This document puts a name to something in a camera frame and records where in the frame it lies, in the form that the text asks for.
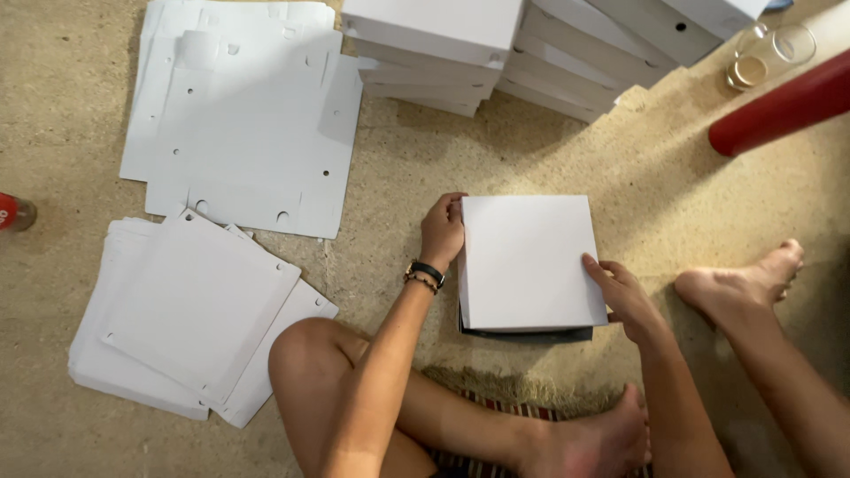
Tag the person's right hand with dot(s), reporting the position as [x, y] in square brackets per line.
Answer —
[631, 305]

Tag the dark box base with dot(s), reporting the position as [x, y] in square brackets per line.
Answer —
[524, 335]

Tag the person's left fingers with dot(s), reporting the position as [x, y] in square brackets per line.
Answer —
[451, 202]

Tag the person's right leg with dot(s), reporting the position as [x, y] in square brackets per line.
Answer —
[763, 312]

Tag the red label bottle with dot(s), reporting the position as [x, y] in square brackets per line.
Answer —
[13, 212]

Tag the black wristband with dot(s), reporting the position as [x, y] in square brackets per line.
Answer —
[428, 271]

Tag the blue object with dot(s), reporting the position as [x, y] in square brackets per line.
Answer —
[778, 4]

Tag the striped woven mat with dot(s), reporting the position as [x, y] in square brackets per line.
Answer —
[478, 468]

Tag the stack of assembled white boxes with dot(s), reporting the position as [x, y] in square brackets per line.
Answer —
[431, 46]

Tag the red cylindrical pole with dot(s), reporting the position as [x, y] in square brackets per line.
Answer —
[783, 109]

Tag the person's left leg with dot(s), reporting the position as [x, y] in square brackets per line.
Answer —
[478, 425]

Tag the pile of square white cardboard sheets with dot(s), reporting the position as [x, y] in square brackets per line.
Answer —
[186, 318]

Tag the clear drinking glass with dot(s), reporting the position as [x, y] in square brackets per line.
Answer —
[763, 56]

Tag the person's leg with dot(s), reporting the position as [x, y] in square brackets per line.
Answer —
[763, 312]
[478, 425]

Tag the pile of flat die-cut cardboard blanks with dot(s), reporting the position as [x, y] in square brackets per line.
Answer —
[252, 133]

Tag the white cardboard box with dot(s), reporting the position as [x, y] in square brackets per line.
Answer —
[528, 262]

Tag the person's left hand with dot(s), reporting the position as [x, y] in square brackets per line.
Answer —
[439, 232]

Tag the leaning stack of white boxes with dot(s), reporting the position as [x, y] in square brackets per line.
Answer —
[584, 60]

